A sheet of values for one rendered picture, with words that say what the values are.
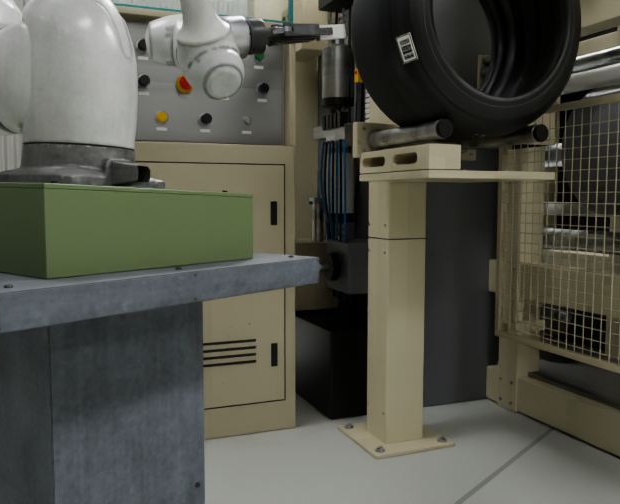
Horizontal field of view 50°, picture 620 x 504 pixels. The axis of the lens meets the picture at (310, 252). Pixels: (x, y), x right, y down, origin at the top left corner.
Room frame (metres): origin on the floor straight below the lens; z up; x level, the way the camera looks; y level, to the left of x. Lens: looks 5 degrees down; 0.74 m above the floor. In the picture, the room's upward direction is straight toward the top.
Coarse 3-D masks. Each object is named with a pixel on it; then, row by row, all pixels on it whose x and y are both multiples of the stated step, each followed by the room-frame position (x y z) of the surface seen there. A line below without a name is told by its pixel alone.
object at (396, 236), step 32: (384, 192) 1.92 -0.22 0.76; (416, 192) 1.94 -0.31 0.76; (384, 224) 1.92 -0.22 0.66; (416, 224) 1.94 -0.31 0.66; (384, 256) 1.92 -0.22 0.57; (416, 256) 1.94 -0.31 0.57; (384, 288) 1.92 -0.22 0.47; (416, 288) 1.94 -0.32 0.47; (384, 320) 1.92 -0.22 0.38; (416, 320) 1.94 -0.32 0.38; (384, 352) 1.92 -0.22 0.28; (416, 352) 1.94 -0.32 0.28; (384, 384) 1.91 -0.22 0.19; (416, 384) 1.94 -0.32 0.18; (384, 416) 1.91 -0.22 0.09; (416, 416) 1.94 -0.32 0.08
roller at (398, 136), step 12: (444, 120) 1.54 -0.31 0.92; (384, 132) 1.78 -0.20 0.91; (396, 132) 1.71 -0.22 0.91; (408, 132) 1.65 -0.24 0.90; (420, 132) 1.60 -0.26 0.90; (432, 132) 1.55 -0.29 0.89; (444, 132) 1.54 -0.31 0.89; (372, 144) 1.84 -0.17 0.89; (384, 144) 1.78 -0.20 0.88; (396, 144) 1.74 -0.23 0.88
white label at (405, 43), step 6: (402, 36) 1.50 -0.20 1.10; (408, 36) 1.49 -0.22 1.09; (402, 42) 1.50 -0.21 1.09; (408, 42) 1.49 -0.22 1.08; (402, 48) 1.51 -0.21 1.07; (408, 48) 1.50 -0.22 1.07; (414, 48) 1.49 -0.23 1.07; (402, 54) 1.51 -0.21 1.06; (408, 54) 1.50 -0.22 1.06; (414, 54) 1.49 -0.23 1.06; (408, 60) 1.51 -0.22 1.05
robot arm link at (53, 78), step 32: (32, 0) 0.92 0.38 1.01; (64, 0) 0.91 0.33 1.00; (96, 0) 0.93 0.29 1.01; (0, 32) 0.93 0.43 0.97; (32, 32) 0.90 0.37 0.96; (64, 32) 0.89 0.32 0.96; (96, 32) 0.91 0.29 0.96; (128, 32) 0.97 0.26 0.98; (0, 64) 0.91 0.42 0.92; (32, 64) 0.90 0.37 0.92; (64, 64) 0.89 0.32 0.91; (96, 64) 0.90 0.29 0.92; (128, 64) 0.94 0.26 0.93; (0, 96) 0.91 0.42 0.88; (32, 96) 0.90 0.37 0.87; (64, 96) 0.89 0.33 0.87; (96, 96) 0.90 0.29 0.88; (128, 96) 0.94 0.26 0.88; (32, 128) 0.90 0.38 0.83; (64, 128) 0.89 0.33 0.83; (96, 128) 0.90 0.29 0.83; (128, 128) 0.95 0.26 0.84
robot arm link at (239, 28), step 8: (224, 16) 1.43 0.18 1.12; (232, 16) 1.43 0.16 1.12; (240, 16) 1.43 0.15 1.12; (232, 24) 1.41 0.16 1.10; (240, 24) 1.42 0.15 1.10; (232, 32) 1.41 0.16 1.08; (240, 32) 1.41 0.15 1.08; (248, 32) 1.42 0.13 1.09; (240, 40) 1.42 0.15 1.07; (248, 40) 1.42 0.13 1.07; (240, 48) 1.42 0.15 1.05; (248, 48) 1.43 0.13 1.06; (240, 56) 1.44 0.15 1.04
